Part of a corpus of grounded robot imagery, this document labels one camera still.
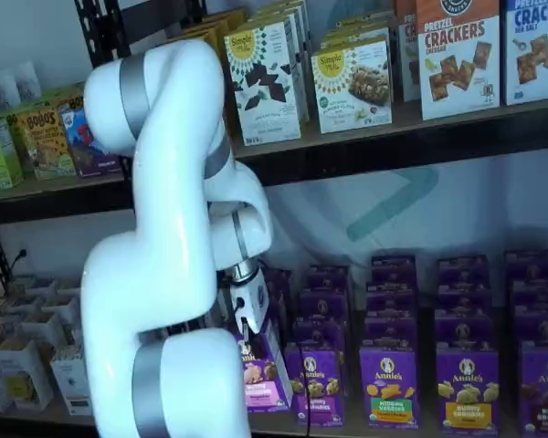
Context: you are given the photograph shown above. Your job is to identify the white carton yellow print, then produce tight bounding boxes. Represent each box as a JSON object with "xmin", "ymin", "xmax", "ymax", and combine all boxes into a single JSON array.
[{"xmin": 0, "ymin": 339, "xmax": 55, "ymax": 412}]

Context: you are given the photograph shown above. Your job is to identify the white Simple Mills box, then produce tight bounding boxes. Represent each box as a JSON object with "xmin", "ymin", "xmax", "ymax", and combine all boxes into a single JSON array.
[
  {"xmin": 319, "ymin": 13, "xmax": 392, "ymax": 50},
  {"xmin": 248, "ymin": 0, "xmax": 312, "ymax": 124}
]

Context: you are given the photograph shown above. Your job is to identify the purple box green patch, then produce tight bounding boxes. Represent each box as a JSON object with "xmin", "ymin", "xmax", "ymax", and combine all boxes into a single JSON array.
[{"xmin": 359, "ymin": 349, "xmax": 420, "ymax": 429}]

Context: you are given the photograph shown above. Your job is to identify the blue Zbar box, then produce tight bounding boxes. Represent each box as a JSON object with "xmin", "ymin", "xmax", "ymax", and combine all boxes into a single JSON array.
[{"xmin": 58, "ymin": 105, "xmax": 122, "ymax": 177}]

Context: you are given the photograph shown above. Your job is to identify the black metal shelf rack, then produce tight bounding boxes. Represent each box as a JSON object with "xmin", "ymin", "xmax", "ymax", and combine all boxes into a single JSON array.
[
  {"xmin": 72, "ymin": 0, "xmax": 548, "ymax": 232},
  {"xmin": 0, "ymin": 175, "xmax": 138, "ymax": 297}
]

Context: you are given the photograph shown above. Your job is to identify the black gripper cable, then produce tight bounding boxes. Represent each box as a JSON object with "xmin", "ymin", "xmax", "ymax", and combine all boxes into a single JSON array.
[{"xmin": 218, "ymin": 295, "xmax": 248, "ymax": 320}]

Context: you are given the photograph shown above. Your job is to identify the purple box brown bunnies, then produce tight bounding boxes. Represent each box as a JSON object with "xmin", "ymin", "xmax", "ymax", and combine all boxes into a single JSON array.
[{"xmin": 519, "ymin": 349, "xmax": 548, "ymax": 438}]

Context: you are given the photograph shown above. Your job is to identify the orange Bobo's box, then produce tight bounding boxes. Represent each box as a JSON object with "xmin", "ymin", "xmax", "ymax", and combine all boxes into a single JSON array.
[
  {"xmin": 40, "ymin": 89, "xmax": 90, "ymax": 113},
  {"xmin": 16, "ymin": 108, "xmax": 78, "ymax": 182}
]

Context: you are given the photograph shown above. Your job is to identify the Simple Mills dark cracker box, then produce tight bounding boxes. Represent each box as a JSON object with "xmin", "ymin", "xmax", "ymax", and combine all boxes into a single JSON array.
[{"xmin": 222, "ymin": 21, "xmax": 302, "ymax": 147}]

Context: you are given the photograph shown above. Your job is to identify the purple box pink patch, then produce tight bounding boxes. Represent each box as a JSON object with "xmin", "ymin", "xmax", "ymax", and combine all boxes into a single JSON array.
[{"xmin": 234, "ymin": 318, "xmax": 294, "ymax": 414}]

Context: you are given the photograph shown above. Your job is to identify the white sheet teal stripe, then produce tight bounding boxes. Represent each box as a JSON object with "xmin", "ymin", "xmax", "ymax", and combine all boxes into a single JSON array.
[{"xmin": 259, "ymin": 145, "xmax": 548, "ymax": 293}]

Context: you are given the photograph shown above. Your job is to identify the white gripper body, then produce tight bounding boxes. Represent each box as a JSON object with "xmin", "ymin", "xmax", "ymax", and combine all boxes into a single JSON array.
[{"xmin": 230, "ymin": 272, "xmax": 269, "ymax": 333}]

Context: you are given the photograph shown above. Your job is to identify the blue pretzel crackers box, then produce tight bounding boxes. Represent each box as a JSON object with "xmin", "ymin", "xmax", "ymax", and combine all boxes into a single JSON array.
[{"xmin": 503, "ymin": 0, "xmax": 548, "ymax": 107}]

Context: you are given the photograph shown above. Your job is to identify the Simple Mills bar box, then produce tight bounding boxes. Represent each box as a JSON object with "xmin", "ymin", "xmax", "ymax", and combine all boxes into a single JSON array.
[{"xmin": 311, "ymin": 39, "xmax": 394, "ymax": 135}]

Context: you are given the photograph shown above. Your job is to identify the yellow snack box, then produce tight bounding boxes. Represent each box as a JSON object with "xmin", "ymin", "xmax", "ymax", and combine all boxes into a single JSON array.
[{"xmin": 180, "ymin": 6, "xmax": 248, "ymax": 49}]

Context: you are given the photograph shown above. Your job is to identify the purple box magenta patch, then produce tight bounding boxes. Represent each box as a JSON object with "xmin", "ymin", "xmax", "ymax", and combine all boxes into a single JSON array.
[{"xmin": 283, "ymin": 349, "xmax": 346, "ymax": 428}]

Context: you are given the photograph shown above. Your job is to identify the orange pretzel crackers box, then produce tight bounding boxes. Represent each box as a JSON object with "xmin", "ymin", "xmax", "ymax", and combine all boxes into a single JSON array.
[
  {"xmin": 415, "ymin": 0, "xmax": 501, "ymax": 122},
  {"xmin": 395, "ymin": 0, "xmax": 422, "ymax": 104}
]

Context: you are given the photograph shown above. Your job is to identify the purple box yellow patch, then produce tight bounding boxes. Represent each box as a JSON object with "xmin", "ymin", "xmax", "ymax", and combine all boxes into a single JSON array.
[{"xmin": 437, "ymin": 349, "xmax": 501, "ymax": 433}]

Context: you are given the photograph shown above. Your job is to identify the white carton blue dot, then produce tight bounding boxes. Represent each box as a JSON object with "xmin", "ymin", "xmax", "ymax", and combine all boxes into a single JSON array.
[{"xmin": 49, "ymin": 345, "xmax": 93, "ymax": 417}]

